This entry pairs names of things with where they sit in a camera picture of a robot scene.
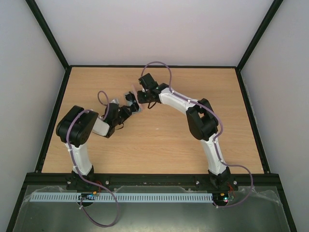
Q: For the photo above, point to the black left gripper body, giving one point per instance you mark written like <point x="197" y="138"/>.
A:
<point x="118" y="121"/>

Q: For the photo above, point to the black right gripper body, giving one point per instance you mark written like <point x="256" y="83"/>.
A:
<point x="140" y="97"/>

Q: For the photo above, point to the pink glasses case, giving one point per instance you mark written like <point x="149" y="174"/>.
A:
<point x="134" y="91"/>

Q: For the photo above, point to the black round sunglasses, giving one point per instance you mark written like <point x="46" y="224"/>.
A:
<point x="131" y="101"/>

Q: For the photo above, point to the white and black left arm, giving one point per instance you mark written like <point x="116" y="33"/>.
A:
<point x="75" y="128"/>

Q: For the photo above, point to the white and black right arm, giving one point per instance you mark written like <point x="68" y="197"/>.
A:
<point x="202" y="122"/>

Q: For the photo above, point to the grey metal front plate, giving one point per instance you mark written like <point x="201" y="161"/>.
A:
<point x="249" y="210"/>

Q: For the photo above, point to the black front mounting rail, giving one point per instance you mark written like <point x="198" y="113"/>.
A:
<point x="200" y="182"/>

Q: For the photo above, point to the white slotted cable duct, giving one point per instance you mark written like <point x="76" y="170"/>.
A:
<point x="123" y="197"/>

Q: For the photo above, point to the black left corner post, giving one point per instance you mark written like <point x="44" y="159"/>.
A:
<point x="47" y="32"/>

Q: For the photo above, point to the black frame corner post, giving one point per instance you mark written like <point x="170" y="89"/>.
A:
<point x="259" y="33"/>

